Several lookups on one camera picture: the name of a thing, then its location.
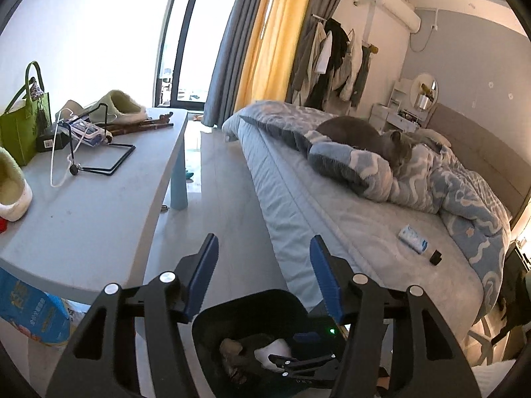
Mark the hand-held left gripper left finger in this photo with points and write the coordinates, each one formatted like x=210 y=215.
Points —
x=203 y=273

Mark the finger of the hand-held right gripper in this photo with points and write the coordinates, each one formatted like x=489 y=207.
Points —
x=298 y=362
x=309 y=336

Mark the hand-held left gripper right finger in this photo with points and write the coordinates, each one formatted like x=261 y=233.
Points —
x=325 y=282

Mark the large white tissue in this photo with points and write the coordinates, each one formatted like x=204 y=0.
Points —
x=269 y=350

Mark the black trash bin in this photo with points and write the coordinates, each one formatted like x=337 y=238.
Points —
x=249 y=311

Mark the grey bed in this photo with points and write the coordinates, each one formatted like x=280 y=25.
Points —
x=332 y=224

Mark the blue white tissue packet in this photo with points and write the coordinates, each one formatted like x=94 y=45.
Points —
x=412 y=238

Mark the teal floor toy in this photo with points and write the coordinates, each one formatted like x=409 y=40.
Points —
x=188 y=174

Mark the small black box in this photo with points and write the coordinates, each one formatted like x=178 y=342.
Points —
x=435 y=258

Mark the light grey table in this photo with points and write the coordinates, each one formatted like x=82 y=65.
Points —
x=95 y=215

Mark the blue patterned blanket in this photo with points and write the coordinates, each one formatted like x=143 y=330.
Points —
x=435 y=182

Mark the grey cat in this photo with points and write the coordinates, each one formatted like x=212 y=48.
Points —
x=352 y=134

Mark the brown wooden sticks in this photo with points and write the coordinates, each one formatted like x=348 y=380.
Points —
x=145 y=124

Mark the white dressing table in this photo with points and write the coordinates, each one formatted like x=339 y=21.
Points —
x=398 y=122

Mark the blue printed packet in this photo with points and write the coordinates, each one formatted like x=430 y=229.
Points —
x=29 y=311

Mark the white power strip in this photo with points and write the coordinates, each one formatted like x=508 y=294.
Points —
x=89 y=134

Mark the beige pillow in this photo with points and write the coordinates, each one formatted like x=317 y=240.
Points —
x=431 y=134

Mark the dark cloth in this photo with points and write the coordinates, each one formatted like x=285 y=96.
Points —
x=514 y=290

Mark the white slipper far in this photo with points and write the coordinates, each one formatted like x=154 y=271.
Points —
x=120 y=103

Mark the white slipper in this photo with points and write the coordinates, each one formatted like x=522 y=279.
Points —
x=120 y=103
x=12 y=190

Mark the black power adapter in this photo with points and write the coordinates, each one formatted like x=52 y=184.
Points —
x=49 y=141

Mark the grey headboard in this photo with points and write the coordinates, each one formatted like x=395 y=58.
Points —
x=477 y=145

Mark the white slipper near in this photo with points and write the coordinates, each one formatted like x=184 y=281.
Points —
x=12 y=190

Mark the grey hanging garment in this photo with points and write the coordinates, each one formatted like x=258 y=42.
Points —
x=361 y=74

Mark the light hanging jacket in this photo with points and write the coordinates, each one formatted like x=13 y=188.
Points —
x=348 y=70

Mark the grey curtain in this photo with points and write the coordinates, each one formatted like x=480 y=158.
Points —
x=228 y=58

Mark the round mirror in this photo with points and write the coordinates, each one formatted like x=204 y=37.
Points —
x=421 y=83

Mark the white hanging shirt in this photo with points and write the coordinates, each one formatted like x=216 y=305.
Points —
x=325 y=54

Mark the green tote bag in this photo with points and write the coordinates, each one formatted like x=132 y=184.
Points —
x=20 y=132

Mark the black hanging jacket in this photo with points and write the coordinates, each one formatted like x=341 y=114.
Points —
x=340 y=45

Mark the yellow curtain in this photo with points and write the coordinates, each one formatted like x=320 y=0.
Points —
x=273 y=41

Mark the glass balcony door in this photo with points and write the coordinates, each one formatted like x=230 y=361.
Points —
x=195 y=29

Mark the white air conditioner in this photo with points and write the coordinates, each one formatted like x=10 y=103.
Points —
x=398 y=12

